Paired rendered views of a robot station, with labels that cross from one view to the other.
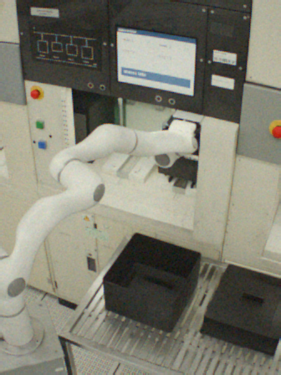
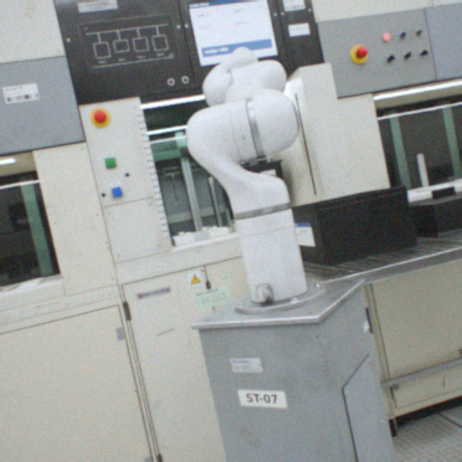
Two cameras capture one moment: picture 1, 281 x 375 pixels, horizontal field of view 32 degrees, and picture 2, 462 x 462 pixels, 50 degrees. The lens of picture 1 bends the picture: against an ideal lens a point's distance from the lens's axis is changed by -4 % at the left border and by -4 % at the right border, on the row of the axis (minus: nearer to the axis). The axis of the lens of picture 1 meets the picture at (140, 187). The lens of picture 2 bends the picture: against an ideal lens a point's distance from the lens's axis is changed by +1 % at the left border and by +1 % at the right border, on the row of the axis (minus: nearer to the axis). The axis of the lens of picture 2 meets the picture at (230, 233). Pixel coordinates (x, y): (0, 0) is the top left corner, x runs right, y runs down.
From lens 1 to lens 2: 1.73 m
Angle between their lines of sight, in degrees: 48
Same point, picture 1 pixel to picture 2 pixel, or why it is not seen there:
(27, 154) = (94, 219)
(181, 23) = not seen: outside the picture
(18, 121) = (76, 171)
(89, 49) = (161, 38)
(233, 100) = (312, 44)
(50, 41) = (111, 41)
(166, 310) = (403, 201)
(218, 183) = (333, 128)
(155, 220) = not seen: hidden behind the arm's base
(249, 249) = not seen: hidden behind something
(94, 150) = (247, 58)
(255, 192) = (361, 133)
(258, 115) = (338, 49)
